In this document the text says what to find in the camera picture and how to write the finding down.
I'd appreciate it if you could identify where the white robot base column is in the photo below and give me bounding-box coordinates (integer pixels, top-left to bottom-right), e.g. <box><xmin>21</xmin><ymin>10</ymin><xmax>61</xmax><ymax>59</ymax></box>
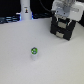
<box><xmin>20</xmin><ymin>0</ymin><xmax>32</xmax><ymax>20</ymax></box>

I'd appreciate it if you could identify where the black cable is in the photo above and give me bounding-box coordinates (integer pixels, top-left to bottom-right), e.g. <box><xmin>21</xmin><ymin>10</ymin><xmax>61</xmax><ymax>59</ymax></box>
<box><xmin>39</xmin><ymin>0</ymin><xmax>54</xmax><ymax>14</ymax></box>

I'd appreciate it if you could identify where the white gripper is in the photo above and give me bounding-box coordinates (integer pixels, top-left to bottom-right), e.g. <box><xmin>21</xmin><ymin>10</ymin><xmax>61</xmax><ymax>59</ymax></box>
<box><xmin>52</xmin><ymin>0</ymin><xmax>81</xmax><ymax>21</ymax></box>

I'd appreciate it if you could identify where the black kcup holder drawer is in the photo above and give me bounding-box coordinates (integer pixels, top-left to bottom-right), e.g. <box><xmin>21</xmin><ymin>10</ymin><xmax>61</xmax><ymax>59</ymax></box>
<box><xmin>50</xmin><ymin>16</ymin><xmax>76</xmax><ymax>40</ymax></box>

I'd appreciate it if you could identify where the black keyboard with blue light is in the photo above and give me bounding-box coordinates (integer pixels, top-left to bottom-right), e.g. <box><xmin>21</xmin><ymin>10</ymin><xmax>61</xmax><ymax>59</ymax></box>
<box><xmin>0</xmin><ymin>14</ymin><xmax>21</xmax><ymax>24</ymax></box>

